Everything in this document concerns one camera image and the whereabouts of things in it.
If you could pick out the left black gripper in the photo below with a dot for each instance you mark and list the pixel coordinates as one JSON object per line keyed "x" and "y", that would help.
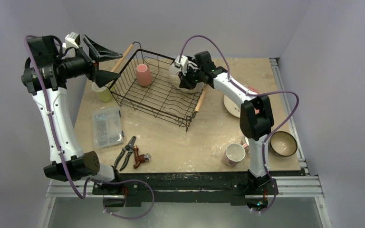
{"x": 98, "y": 53}

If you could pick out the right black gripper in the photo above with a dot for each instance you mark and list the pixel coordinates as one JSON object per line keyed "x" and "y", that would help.
{"x": 188, "y": 77}

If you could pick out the cream floral small plate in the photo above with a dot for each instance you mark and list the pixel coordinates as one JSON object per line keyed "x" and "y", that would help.
{"x": 192, "y": 89}

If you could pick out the black wire dish rack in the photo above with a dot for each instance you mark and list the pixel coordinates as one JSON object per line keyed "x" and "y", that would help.
{"x": 161, "y": 99}

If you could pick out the pink rimmed large plate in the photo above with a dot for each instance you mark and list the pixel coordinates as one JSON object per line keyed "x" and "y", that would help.
{"x": 232, "y": 108}

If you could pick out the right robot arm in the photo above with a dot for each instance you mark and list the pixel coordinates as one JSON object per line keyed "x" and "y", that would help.
{"x": 256, "y": 117}

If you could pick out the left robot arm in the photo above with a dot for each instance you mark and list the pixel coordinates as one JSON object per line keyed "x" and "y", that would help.
{"x": 49, "y": 65}

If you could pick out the green mug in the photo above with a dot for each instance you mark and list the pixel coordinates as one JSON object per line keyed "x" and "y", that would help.
{"x": 103, "y": 93}

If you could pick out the clear plastic screw box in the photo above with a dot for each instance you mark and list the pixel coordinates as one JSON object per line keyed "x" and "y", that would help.
{"x": 107, "y": 129}

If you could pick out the white enamel mug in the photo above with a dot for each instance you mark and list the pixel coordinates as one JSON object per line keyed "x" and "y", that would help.
{"x": 245, "y": 142}

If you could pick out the black pliers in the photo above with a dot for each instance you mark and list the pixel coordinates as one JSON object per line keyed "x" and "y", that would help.
{"x": 126, "y": 152}

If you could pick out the light pink mug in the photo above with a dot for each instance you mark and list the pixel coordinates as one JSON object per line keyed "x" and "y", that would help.
{"x": 234, "y": 153}

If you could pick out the dark ceramic bowl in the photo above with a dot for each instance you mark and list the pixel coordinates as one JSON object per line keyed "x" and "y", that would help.
{"x": 283, "y": 144}

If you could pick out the brown handled tool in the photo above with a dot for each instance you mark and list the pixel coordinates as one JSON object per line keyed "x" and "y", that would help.
{"x": 140, "y": 158}

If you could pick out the black base frame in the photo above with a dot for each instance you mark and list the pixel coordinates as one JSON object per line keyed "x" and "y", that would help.
{"x": 234, "y": 188}

